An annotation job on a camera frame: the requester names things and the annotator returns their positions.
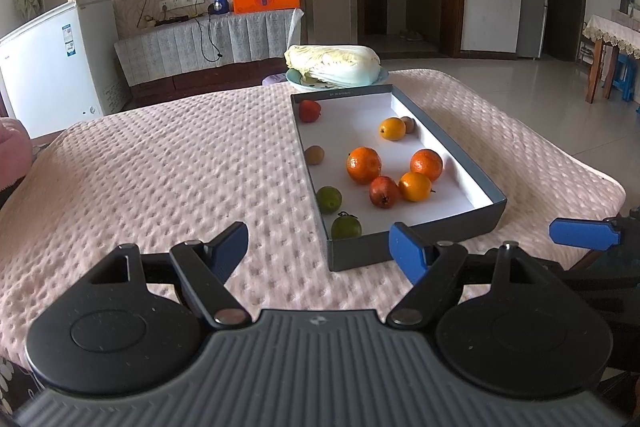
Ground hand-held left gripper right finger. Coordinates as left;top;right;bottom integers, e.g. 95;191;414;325
385;221;556;328

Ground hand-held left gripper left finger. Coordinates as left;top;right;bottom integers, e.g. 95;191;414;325
87;221;253;328

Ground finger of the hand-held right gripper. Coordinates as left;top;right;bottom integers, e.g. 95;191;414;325
548;206;640;273
542;259;640;323

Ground grey cardboard box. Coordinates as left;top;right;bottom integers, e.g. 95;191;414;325
290;83;508;273

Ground light orange citrus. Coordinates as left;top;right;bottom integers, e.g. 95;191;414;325
378;117;407;141
398;172;433;202

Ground green lime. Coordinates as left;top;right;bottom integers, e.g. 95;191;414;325
331;213;362;240
316;186;343;214

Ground deep orange tangerine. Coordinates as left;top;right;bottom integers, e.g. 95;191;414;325
410;149;444;182
346;147;383;185

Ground pink textured blanket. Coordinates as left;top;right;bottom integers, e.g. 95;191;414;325
0;68;628;370

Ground blue plastic stool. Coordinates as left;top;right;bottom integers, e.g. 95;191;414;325
607;52;640;102

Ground teal cartoon plate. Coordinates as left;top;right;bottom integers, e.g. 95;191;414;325
286;66;390;92

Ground napa cabbage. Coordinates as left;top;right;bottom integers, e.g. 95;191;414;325
284;44;382;88

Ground table with lace cloth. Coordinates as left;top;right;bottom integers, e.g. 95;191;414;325
580;14;640;105

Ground cabinet with grey cloth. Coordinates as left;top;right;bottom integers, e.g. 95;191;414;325
114;9;305;100

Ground pink plush toy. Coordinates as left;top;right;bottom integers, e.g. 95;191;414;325
0;117;33;195

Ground white chest freezer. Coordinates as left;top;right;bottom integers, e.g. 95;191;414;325
0;0;117;140

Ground dark floral bed sheet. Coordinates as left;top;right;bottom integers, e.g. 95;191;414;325
0;354;43;415

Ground black cable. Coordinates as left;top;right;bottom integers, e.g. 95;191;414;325
194;14;223;62

